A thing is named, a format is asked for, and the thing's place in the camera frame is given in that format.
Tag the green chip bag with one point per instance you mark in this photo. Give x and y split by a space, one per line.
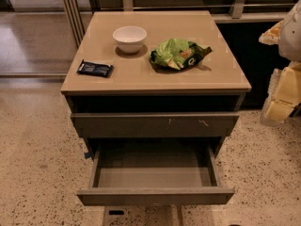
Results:
178 54

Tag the black snack packet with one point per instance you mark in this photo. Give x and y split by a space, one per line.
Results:
95 69

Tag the grey drawer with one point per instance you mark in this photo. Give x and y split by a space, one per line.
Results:
126 125
154 175

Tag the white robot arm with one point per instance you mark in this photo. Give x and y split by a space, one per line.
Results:
286 34

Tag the white ceramic bowl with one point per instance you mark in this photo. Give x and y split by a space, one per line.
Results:
129 39

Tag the blue tape piece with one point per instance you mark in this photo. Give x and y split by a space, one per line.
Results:
87 155

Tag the beige drawer cabinet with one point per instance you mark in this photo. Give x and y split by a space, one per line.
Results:
216 84

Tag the grey top drawer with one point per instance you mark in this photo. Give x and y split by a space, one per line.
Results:
126 125

